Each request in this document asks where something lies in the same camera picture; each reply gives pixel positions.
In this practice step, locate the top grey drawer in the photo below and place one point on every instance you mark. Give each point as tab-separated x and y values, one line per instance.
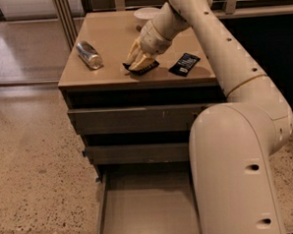
140	119

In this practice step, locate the beige drawer cabinet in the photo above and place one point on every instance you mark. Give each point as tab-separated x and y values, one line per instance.
112	34

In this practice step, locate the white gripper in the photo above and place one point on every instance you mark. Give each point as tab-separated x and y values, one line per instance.
152	37

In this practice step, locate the black rxbar chocolate bar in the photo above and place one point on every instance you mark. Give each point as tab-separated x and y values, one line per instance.
142	71

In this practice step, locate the black snack bar on counter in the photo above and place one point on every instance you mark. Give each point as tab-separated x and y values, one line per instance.
184	65

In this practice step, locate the middle grey drawer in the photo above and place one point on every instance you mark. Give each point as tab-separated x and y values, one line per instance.
124	154

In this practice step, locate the white ceramic bowl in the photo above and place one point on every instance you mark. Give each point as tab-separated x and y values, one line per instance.
143	15

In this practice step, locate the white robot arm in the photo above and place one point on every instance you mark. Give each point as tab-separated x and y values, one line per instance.
230	143

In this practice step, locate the open bottom grey drawer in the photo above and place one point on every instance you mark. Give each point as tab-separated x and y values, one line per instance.
156	202

